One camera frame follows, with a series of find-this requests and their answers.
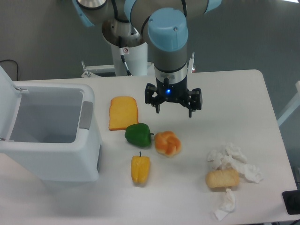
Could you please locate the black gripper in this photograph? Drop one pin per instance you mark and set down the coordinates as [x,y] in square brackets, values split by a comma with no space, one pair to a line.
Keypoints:
[175,93]

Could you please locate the white trash can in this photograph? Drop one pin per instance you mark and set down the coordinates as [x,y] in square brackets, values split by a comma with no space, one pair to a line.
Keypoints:
[50,129]

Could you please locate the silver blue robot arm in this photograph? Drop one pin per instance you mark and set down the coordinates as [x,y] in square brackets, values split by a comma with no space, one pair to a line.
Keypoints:
[162,25]

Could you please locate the braided orange bread roll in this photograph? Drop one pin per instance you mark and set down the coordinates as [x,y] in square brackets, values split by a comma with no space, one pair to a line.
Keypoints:
[167,143]

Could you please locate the green bell pepper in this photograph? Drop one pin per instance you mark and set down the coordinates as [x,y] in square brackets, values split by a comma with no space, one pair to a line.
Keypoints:
[139,135]

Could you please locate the orange toast slice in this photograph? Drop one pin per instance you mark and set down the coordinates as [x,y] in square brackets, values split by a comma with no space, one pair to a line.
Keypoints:
[123,112]

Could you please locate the yellow bell pepper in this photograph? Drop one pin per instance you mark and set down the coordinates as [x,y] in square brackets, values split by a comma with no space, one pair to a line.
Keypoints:
[140,168]

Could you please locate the crumpled white tissue large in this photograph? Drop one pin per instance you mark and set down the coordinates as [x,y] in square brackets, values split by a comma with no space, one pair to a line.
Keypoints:
[231,157]

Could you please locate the beige oblong bread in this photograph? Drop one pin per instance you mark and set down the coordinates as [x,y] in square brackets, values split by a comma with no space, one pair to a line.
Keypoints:
[222,178]

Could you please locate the crumpled white tissue small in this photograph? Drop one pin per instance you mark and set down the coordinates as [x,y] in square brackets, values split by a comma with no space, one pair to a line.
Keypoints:
[227,205]

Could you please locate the black device at edge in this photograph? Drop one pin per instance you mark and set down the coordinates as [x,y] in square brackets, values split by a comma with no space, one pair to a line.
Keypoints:
[292,201]

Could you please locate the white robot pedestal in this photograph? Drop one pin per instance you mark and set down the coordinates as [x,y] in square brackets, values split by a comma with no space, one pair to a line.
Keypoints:
[136,59]

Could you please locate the white frame at right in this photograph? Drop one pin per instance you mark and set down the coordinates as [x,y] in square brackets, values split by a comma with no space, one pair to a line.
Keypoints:
[290,107]

